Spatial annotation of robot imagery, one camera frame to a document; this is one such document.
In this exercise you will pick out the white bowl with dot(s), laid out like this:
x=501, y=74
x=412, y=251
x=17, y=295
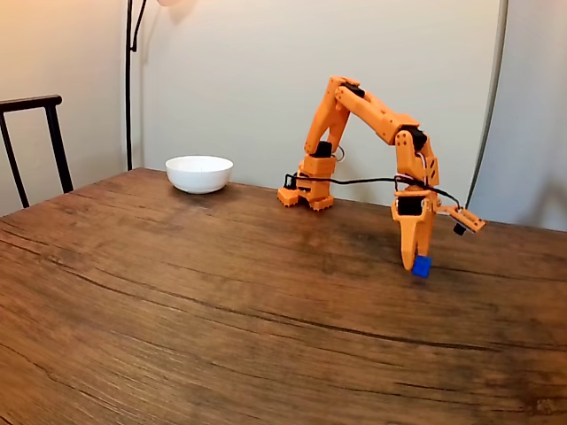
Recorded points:
x=199, y=177

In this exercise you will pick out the black chair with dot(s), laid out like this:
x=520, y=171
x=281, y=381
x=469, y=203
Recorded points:
x=52, y=133

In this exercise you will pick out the blue cube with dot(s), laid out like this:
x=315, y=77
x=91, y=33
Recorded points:
x=421, y=267

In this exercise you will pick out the orange gripper camera mount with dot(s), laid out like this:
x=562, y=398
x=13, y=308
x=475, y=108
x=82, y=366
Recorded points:
x=469, y=220

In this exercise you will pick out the grey wall trim strip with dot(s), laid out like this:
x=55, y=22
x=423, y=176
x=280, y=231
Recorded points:
x=504, y=13

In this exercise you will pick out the black floor lamp pole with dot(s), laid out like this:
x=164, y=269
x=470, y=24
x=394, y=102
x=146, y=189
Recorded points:
x=128, y=110

